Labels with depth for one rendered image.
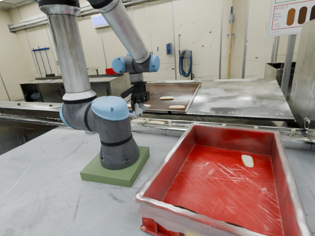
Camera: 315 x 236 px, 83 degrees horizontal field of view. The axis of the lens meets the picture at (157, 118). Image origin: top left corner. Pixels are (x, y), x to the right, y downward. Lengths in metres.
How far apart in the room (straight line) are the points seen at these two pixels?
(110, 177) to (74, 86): 0.33
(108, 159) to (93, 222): 0.20
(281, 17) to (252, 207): 1.36
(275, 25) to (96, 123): 1.42
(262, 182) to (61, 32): 0.76
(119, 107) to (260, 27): 3.91
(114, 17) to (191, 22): 4.12
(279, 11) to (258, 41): 2.64
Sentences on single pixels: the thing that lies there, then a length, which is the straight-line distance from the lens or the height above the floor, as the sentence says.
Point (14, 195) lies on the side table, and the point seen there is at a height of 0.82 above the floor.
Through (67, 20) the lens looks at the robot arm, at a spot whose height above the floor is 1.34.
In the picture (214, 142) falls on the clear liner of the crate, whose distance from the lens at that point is 0.79.
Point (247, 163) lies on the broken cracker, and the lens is 0.72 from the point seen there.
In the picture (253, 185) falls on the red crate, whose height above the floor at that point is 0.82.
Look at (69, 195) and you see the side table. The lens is 0.68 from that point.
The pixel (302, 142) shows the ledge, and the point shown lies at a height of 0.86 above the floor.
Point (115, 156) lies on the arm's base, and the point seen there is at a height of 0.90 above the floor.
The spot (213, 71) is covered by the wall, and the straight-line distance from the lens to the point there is 4.61.
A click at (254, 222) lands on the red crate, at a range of 0.54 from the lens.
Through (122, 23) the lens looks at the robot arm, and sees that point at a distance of 0.67.
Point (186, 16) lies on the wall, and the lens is 4.76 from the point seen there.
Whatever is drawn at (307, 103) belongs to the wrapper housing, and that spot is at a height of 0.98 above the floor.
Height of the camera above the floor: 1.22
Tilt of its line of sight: 20 degrees down
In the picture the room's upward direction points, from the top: 5 degrees counter-clockwise
